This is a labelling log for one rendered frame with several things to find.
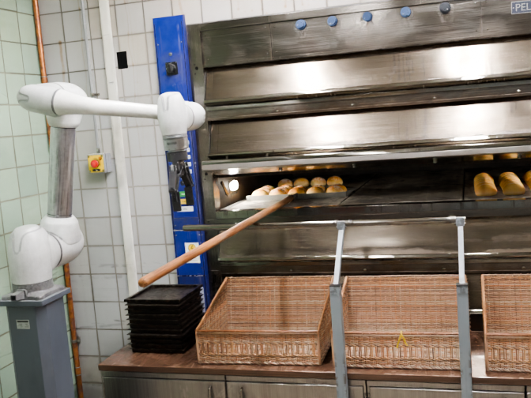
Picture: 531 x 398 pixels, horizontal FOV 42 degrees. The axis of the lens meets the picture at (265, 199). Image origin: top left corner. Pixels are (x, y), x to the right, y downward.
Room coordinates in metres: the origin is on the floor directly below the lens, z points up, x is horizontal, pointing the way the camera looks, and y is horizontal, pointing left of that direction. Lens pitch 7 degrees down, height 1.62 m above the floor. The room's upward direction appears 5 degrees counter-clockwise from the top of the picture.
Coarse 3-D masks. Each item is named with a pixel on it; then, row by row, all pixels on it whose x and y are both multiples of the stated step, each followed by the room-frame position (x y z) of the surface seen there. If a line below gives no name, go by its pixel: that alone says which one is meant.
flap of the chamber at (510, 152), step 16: (288, 160) 3.12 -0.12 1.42; (304, 160) 3.10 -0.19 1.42; (320, 160) 3.08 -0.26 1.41; (336, 160) 3.06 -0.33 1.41; (352, 160) 3.03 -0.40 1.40; (368, 160) 3.01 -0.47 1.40; (384, 160) 3.02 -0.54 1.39; (400, 160) 3.03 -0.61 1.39; (416, 160) 3.03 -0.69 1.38; (432, 160) 3.04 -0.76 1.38; (448, 160) 3.05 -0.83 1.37; (464, 160) 3.06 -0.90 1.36
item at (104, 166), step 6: (90, 156) 3.50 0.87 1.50; (96, 156) 3.49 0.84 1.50; (102, 156) 3.48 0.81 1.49; (108, 156) 3.52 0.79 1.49; (90, 162) 3.50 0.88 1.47; (102, 162) 3.48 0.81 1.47; (108, 162) 3.52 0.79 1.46; (90, 168) 3.50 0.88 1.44; (96, 168) 3.49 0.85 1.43; (102, 168) 3.48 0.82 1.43; (108, 168) 3.51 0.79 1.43
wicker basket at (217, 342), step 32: (224, 288) 3.29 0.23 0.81; (256, 288) 3.27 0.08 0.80; (288, 288) 3.24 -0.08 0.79; (320, 288) 3.20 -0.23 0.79; (224, 320) 3.25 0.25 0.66; (256, 320) 3.24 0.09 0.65; (288, 320) 3.19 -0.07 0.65; (320, 320) 2.82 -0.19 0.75; (224, 352) 2.98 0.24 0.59; (256, 352) 2.82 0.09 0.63; (288, 352) 2.78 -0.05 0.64; (320, 352) 2.75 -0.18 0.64
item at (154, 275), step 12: (276, 204) 3.26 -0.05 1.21; (252, 216) 2.91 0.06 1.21; (264, 216) 3.04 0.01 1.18; (240, 228) 2.72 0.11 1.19; (216, 240) 2.46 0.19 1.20; (192, 252) 2.25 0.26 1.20; (204, 252) 2.35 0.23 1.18; (168, 264) 2.08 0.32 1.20; (180, 264) 2.14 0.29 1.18; (144, 276) 1.93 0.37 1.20; (156, 276) 1.98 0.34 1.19
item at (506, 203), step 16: (256, 208) 3.36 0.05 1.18; (288, 208) 3.28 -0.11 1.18; (304, 208) 3.25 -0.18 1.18; (320, 208) 3.23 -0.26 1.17; (336, 208) 3.21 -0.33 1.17; (352, 208) 3.18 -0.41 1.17; (368, 208) 3.16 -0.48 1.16; (384, 208) 3.14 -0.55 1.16; (400, 208) 3.12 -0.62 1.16; (416, 208) 3.10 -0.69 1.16; (432, 208) 3.08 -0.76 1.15; (448, 208) 3.06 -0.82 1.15; (464, 208) 3.04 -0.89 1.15; (480, 208) 3.02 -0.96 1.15; (496, 208) 3.00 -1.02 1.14; (512, 208) 2.98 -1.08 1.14
